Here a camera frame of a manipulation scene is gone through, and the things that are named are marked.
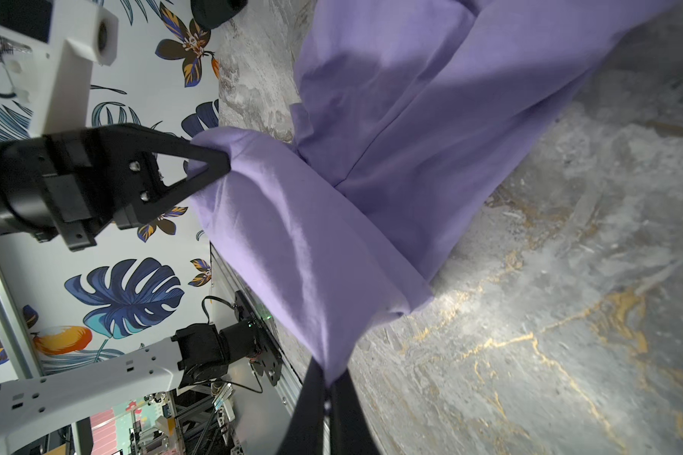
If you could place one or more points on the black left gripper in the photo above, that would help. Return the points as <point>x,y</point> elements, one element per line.
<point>73,185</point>

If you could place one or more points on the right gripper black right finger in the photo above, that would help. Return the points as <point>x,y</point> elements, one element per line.
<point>349,432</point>

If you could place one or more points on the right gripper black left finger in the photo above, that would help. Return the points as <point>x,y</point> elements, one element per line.
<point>305,435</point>

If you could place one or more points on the purple t-shirt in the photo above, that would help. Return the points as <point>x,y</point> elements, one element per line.
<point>411,113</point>

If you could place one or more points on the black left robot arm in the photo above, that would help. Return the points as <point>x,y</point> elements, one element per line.
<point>124,301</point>

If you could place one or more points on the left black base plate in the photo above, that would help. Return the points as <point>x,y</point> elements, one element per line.
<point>265,357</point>

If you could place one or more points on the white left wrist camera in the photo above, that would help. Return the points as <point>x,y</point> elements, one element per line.
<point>66,40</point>

